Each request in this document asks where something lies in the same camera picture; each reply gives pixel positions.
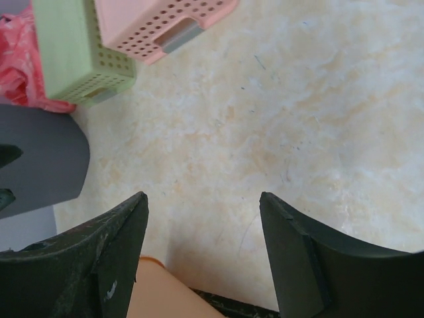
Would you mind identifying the pink perforated plastic basket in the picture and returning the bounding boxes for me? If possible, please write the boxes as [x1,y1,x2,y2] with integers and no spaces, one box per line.
[94,0,239,65]

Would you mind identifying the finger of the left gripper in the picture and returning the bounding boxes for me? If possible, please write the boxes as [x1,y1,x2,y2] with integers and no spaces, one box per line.
[0,188,16,211]
[0,144,23,168]

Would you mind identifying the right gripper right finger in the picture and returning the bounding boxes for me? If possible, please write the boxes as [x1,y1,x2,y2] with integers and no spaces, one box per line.
[260,192,423,317]

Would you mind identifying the orange plastic bin liner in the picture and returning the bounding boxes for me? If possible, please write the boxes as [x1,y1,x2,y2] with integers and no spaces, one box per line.
[127,256,223,318]

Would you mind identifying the red plastic bag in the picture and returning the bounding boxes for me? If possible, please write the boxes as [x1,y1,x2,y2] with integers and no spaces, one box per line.
[1,5,76,114]

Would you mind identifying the grey plastic bin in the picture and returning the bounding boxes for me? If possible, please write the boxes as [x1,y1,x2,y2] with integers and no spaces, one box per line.
[1,104,90,219]

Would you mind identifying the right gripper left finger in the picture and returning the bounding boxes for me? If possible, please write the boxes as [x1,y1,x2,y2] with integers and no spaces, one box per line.
[1,192,148,317]

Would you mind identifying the green perforated plastic basket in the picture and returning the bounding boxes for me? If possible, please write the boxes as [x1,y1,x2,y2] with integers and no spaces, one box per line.
[31,0,136,106]

